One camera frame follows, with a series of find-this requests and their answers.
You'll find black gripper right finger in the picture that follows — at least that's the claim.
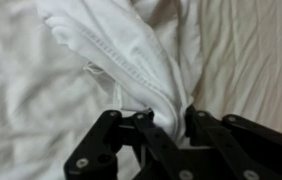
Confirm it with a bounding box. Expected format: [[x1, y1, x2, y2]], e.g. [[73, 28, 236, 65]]
[[184, 105, 282, 180]]

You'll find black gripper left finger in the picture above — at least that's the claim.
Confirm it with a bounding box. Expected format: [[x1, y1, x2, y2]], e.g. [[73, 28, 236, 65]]
[[63, 109, 182, 180]]

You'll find white cloth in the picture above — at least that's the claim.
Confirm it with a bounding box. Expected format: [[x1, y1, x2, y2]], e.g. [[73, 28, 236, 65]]
[[35, 0, 204, 148]]

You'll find white bed sheet mattress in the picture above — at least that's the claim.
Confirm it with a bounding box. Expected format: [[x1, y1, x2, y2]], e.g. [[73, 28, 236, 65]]
[[0, 0, 282, 180]]

